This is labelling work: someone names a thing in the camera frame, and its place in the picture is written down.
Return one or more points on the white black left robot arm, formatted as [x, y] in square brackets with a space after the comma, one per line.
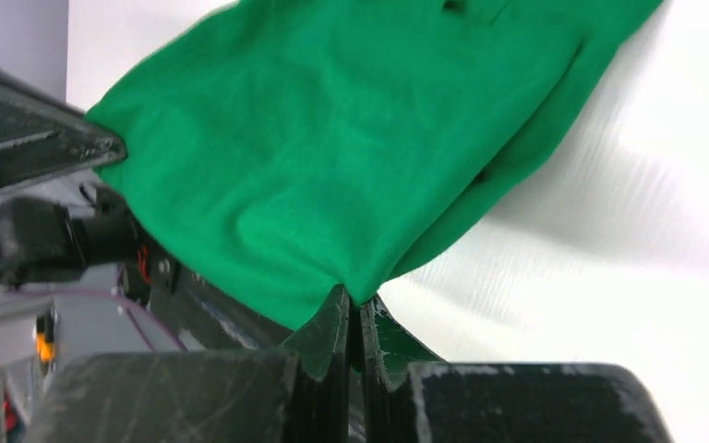
[41, 241]

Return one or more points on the green t shirt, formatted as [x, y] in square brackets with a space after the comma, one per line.
[278, 148]

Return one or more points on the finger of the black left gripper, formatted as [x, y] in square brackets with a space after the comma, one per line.
[42, 138]

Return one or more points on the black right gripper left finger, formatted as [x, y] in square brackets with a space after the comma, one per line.
[296, 392]

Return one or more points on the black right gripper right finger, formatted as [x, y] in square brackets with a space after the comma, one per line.
[412, 395]

